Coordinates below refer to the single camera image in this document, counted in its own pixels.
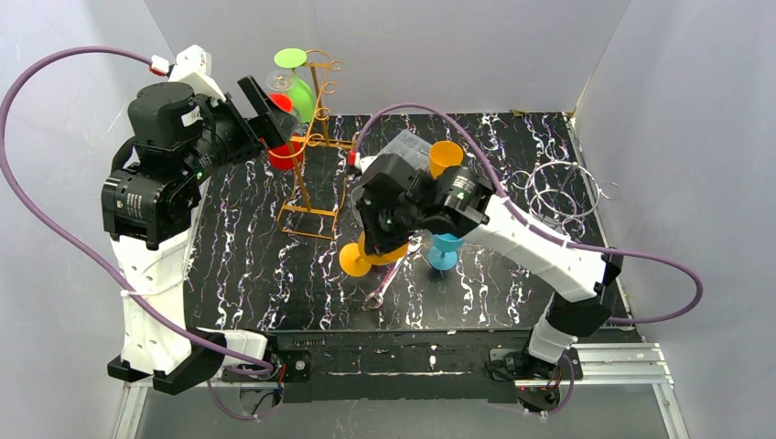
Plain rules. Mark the clear wine glass rear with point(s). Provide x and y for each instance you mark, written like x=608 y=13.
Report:
x=280 y=85

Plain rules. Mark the orange glass yellow base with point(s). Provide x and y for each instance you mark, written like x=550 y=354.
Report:
x=444 y=154

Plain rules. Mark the silver wire glass rack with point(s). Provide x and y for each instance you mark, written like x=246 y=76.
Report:
x=563 y=195

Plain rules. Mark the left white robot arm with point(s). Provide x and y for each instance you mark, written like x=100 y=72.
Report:
x=185 y=128

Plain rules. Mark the clear plastic screw box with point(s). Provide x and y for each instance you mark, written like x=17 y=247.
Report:
x=412 y=148

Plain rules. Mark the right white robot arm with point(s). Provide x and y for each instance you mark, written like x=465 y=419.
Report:
x=463 y=203

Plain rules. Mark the red wine glass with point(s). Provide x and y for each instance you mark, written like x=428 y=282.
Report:
x=285 y=156

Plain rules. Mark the orange glass yellow foot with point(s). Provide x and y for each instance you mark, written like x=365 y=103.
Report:
x=355 y=262

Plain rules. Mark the silver combination wrench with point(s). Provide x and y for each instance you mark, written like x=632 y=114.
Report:
x=375 y=299

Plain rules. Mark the blue wine glass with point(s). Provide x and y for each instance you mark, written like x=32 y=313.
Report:
x=443 y=255

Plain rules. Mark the aluminium frame rail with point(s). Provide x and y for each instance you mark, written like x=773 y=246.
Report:
x=244 y=273

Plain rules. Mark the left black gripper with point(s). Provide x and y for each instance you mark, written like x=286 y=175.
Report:
x=243 y=125

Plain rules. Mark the gold wire glass rack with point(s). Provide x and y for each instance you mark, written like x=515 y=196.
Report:
x=319 y=187

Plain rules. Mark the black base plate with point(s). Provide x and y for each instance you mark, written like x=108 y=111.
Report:
x=410 y=365

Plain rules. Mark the green wine glass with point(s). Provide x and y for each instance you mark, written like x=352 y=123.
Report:
x=291 y=59

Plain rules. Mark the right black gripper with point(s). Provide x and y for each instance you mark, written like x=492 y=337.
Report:
x=376 y=227

